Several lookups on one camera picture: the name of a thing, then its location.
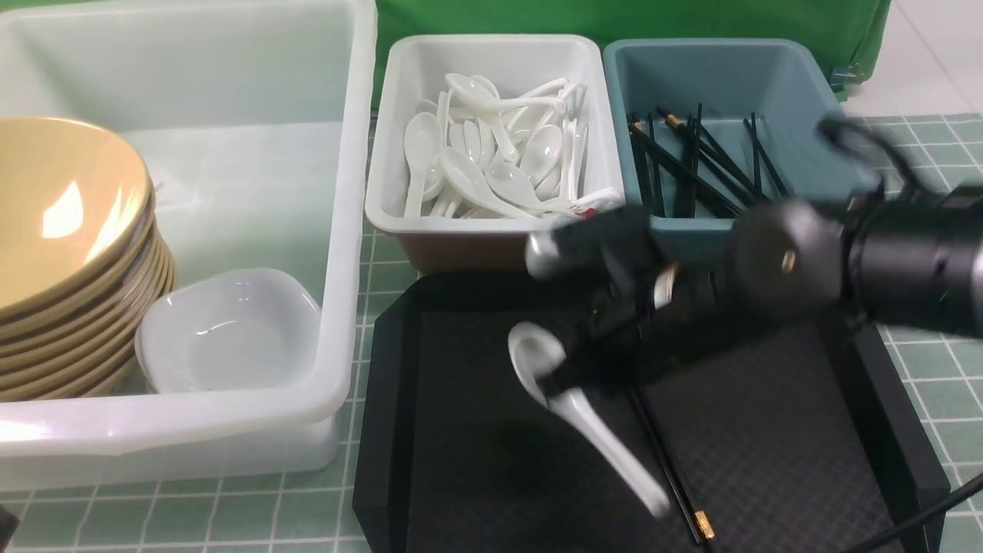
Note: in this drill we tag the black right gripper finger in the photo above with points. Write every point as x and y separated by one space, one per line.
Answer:
579 369

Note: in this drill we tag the large translucent white bin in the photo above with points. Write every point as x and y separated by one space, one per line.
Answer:
253 118

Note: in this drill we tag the white soup spoon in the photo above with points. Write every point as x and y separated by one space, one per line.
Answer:
535 353

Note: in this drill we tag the pile of black chopsticks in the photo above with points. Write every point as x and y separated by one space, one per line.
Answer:
684 171

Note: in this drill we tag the black chopstick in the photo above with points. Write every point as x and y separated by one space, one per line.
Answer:
696 518

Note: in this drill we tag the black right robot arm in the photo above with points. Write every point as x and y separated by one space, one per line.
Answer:
913 260

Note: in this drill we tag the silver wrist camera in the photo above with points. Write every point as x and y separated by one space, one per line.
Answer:
623 234

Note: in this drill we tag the blue-grey chopstick tray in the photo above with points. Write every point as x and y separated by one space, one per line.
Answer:
731 77

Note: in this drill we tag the white square dish in bin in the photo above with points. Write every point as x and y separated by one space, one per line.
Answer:
241 330

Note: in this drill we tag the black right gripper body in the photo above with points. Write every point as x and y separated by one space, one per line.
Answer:
662 322

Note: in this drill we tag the white spoon tray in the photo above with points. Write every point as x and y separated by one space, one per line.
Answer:
515 64

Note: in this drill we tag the green cloth backdrop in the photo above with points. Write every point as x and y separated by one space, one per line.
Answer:
839 34

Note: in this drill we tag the pile of white spoons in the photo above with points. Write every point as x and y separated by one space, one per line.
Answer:
475 154

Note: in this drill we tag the stack of yellow bowls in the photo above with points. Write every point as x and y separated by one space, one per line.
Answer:
82 258

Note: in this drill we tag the black serving tray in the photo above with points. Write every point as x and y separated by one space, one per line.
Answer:
806 442

